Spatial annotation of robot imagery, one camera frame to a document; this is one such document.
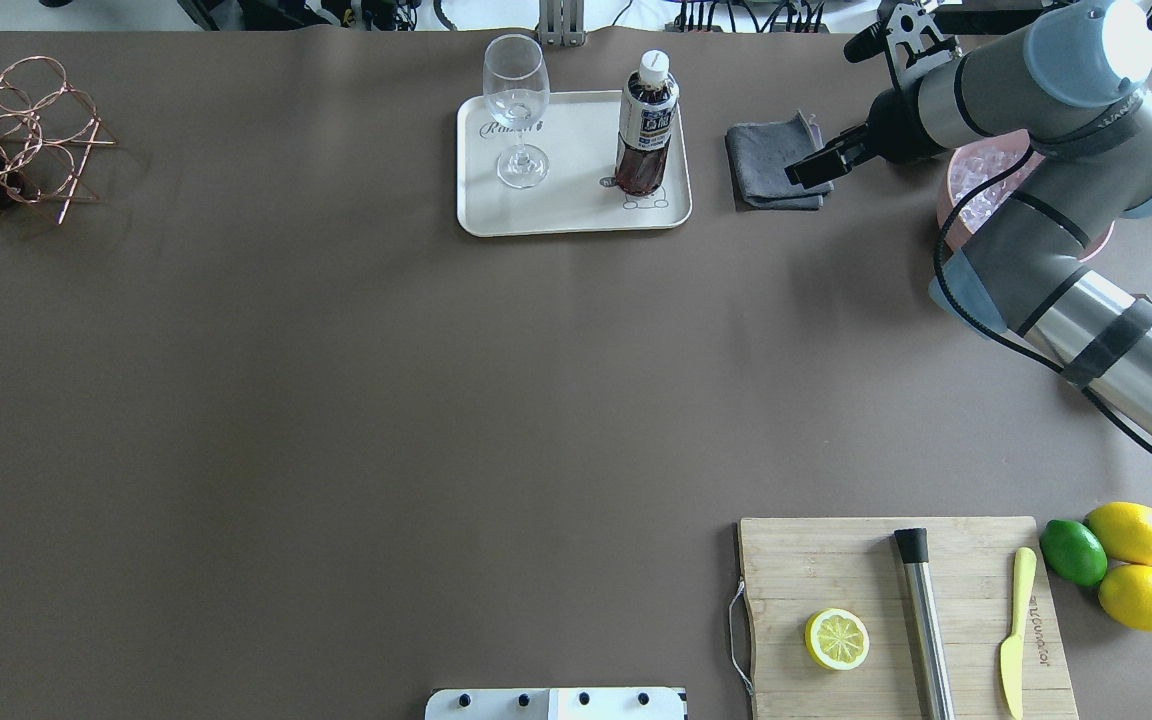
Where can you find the pink bowl with ice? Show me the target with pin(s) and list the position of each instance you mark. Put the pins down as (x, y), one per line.
(970, 167)

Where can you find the yellow lemon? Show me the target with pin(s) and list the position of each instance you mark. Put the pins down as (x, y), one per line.
(1125, 594)
(1124, 529)

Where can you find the bamboo cutting board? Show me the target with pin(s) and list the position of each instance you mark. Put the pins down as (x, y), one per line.
(794, 567)

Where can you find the yellow plastic knife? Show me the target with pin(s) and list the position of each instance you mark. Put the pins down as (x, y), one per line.
(1011, 649)

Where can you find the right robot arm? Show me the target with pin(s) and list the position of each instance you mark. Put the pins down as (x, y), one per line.
(1074, 80)

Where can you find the copper wire bottle basket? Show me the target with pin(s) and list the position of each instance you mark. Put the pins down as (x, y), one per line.
(50, 129)

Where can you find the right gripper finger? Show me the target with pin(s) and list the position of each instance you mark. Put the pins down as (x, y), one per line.
(837, 158)
(868, 43)

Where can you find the grey folded cloth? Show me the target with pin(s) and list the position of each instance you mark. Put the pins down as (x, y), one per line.
(759, 155)

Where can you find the steel muddler black tip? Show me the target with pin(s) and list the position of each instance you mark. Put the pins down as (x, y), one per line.
(915, 559)

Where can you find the yellow lemon lower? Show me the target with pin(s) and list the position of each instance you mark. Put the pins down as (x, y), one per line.
(1125, 594)

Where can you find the cream rabbit tray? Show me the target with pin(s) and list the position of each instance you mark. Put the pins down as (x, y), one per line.
(579, 135)

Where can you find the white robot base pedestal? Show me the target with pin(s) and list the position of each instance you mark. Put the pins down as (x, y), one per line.
(598, 702)

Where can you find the yellow lemon upper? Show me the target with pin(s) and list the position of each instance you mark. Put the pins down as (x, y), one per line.
(1124, 529)

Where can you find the half lemon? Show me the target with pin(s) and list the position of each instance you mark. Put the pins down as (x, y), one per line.
(837, 639)

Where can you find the green lime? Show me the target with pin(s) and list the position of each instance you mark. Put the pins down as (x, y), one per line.
(1073, 552)

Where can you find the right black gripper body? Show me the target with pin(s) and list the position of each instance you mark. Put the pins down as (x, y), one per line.
(892, 128)

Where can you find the clear wine glass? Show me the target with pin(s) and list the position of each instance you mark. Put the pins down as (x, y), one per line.
(516, 90)

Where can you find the aluminium frame post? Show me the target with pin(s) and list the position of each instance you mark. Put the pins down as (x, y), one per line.
(561, 23)

